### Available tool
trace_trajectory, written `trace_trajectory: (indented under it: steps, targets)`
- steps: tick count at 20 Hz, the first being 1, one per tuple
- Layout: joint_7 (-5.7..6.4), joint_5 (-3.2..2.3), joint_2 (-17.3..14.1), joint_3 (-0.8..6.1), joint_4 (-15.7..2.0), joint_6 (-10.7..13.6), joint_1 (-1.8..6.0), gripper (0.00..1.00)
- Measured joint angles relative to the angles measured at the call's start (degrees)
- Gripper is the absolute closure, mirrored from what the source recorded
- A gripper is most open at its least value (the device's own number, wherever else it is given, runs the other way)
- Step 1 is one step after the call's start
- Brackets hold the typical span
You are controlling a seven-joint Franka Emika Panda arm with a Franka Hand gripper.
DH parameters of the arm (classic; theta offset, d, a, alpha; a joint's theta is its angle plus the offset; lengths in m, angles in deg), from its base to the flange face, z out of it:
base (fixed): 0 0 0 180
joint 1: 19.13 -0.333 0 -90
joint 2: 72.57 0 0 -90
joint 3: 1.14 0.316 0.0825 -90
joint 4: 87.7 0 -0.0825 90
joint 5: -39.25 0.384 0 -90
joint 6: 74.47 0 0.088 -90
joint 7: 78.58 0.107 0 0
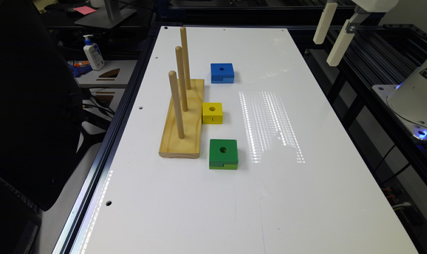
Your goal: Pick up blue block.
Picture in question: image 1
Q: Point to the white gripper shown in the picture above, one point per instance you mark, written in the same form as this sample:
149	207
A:
344	39

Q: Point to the blue square block with hole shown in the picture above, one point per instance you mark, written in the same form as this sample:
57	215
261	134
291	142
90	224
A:
222	73

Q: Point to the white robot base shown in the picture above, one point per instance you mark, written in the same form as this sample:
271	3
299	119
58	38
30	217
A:
408	101

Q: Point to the yellow square block with hole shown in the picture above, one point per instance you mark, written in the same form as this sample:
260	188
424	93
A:
212	113

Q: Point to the green square block with hole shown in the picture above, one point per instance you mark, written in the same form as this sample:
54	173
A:
223	154

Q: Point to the far wooden peg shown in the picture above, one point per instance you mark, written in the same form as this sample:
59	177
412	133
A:
184	45

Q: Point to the wooden peg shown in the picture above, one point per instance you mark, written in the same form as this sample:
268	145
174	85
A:
176	103
184	45
182	82

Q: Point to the middle wooden peg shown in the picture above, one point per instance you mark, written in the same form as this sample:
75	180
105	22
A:
182	82

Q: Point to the near wooden peg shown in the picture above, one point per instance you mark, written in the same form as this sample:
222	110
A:
176	103

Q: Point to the wooden peg base board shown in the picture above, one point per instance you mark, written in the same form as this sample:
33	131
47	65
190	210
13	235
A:
171	145

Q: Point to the silver monitor stand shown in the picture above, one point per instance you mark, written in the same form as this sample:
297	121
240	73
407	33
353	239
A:
107	15

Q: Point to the white lotion pump bottle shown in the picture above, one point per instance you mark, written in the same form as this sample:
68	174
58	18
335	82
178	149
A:
93	53

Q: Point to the pink sticky note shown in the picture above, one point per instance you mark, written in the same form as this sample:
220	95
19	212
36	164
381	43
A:
84	10

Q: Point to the black office chair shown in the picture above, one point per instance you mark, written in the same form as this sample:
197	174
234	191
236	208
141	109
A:
40	107

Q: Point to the black aluminium frame rails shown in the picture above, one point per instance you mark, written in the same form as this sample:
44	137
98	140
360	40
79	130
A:
377	56

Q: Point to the blue handled tool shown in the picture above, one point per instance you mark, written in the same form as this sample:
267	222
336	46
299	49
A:
80	69

